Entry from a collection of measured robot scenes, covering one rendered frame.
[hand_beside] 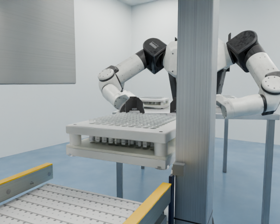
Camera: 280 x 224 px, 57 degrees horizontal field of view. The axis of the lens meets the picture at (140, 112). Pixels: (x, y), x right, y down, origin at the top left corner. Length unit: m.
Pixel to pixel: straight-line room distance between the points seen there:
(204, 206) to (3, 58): 0.40
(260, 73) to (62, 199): 0.83
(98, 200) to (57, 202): 0.07
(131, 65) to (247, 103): 0.56
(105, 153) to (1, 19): 0.31
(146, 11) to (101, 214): 5.99
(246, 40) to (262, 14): 4.13
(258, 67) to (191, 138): 0.68
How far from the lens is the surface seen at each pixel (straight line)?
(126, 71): 1.23
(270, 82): 1.00
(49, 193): 0.55
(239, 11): 5.42
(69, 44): 0.55
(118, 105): 1.07
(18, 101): 4.40
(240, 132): 5.31
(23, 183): 0.56
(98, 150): 0.57
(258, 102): 0.97
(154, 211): 0.41
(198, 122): 0.45
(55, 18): 0.53
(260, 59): 1.12
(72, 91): 5.00
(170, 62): 1.18
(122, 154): 0.54
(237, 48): 1.17
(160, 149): 0.51
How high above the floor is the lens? 1.10
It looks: 6 degrees down
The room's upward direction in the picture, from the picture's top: straight up
